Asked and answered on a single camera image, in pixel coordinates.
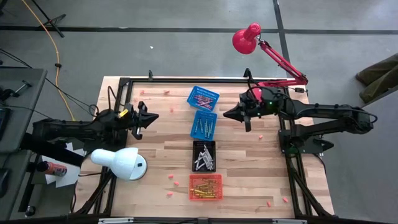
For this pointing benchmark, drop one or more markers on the orange plastic basket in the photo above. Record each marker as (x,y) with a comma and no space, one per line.
(217,175)

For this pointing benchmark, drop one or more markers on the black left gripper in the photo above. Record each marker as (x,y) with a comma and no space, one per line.
(136,118)

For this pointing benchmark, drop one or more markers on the black tripod stand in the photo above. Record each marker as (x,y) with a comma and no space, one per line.
(51,21)

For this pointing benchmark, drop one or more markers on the person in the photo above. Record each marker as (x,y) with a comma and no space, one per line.
(379,77)

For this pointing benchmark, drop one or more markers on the black beam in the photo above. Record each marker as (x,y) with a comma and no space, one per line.
(53,149)

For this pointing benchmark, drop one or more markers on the brown crayon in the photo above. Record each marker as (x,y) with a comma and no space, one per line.
(211,181)

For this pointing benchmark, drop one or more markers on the purple crayon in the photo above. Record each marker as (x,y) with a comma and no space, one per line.
(202,97)

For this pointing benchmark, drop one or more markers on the red desk lamp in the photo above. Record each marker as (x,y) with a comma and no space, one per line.
(245,40)

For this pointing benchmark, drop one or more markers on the black clamp tool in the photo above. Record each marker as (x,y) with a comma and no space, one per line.
(18,88)

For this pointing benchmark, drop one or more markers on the black computer mouse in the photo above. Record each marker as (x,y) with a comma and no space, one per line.
(3,183)

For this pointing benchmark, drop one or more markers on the grey side desk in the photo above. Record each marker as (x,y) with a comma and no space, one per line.
(18,199)

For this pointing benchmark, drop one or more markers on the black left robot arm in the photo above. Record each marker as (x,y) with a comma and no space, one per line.
(77,129)

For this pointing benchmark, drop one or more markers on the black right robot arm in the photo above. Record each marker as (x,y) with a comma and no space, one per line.
(326,112)

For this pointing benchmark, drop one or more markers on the white desk lamp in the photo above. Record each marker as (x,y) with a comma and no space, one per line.
(121,161)

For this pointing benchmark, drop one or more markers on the blue crayon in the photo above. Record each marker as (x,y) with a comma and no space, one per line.
(206,128)
(211,128)

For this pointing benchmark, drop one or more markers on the blue plastic basket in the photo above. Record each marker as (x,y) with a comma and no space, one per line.
(194,116)
(195,92)

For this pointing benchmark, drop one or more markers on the black monitor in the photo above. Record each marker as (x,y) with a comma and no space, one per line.
(3,121)

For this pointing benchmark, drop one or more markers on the black round knob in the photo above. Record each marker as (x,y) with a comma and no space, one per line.
(30,211)

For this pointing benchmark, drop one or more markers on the white crayon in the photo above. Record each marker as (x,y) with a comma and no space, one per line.
(211,161)
(202,164)
(206,152)

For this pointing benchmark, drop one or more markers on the grey crayon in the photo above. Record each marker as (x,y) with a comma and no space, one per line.
(198,161)

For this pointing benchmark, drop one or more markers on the white paper sheets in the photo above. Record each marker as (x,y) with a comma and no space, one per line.
(70,177)

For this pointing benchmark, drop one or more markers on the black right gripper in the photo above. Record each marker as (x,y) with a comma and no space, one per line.
(264,104)

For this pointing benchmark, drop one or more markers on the black plastic basket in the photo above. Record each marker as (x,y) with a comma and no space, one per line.
(196,146)

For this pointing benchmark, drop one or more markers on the silver bracket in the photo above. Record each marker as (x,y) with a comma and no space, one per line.
(289,221)
(115,220)

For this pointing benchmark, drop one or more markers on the orange spray can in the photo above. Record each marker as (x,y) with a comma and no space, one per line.
(54,169)

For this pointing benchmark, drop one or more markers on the grey panel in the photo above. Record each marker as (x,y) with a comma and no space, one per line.
(367,155)

